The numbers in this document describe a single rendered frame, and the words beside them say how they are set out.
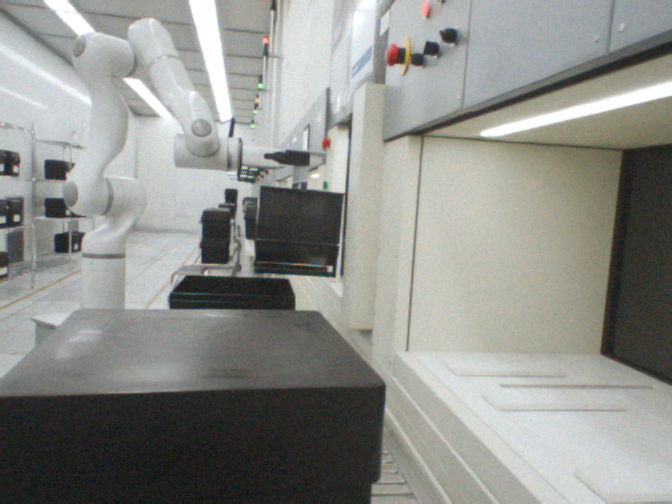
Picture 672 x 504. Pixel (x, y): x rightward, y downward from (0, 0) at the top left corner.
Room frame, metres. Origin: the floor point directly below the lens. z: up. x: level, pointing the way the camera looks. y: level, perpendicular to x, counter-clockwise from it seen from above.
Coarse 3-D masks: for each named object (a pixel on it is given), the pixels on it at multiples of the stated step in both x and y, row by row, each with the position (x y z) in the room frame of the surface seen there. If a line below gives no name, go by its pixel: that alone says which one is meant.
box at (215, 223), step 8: (200, 216) 5.32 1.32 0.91; (208, 216) 5.28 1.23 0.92; (216, 216) 5.30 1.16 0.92; (224, 216) 5.31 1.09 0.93; (208, 224) 5.29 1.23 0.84; (216, 224) 5.30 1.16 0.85; (224, 224) 5.31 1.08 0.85; (208, 232) 5.29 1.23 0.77; (216, 232) 5.30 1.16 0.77; (224, 232) 5.31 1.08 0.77
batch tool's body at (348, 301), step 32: (352, 0) 1.70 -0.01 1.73; (384, 0) 1.30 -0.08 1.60; (384, 32) 1.28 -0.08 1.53; (384, 64) 1.26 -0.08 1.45; (352, 96) 1.61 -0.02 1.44; (384, 96) 1.21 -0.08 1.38; (352, 128) 1.31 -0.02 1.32; (352, 160) 1.29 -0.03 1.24; (352, 192) 1.27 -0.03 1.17; (352, 224) 1.25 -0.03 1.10; (352, 256) 1.23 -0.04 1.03; (320, 288) 2.01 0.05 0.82; (352, 288) 1.20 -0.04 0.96; (352, 320) 1.20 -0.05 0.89
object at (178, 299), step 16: (176, 288) 1.27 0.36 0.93; (192, 288) 1.45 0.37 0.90; (208, 288) 1.46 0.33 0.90; (224, 288) 1.46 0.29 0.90; (240, 288) 1.47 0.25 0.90; (256, 288) 1.48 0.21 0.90; (272, 288) 1.48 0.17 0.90; (288, 288) 1.43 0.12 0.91; (176, 304) 1.18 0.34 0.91; (192, 304) 1.19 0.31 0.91; (208, 304) 1.19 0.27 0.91; (224, 304) 1.20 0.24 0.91; (240, 304) 1.20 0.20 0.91; (256, 304) 1.21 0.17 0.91; (272, 304) 1.21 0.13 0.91; (288, 304) 1.22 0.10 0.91
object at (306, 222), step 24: (264, 192) 1.33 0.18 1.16; (288, 192) 1.34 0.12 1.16; (312, 192) 1.35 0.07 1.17; (336, 192) 1.35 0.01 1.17; (264, 216) 1.33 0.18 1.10; (288, 216) 1.34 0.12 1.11; (312, 216) 1.35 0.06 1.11; (336, 216) 1.36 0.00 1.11; (264, 240) 1.33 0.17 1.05; (288, 240) 1.34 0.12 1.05; (312, 240) 1.35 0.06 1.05; (336, 240) 1.36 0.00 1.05; (264, 264) 1.48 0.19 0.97; (288, 264) 1.50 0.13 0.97; (312, 264) 1.39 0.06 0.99; (336, 264) 1.37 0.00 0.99
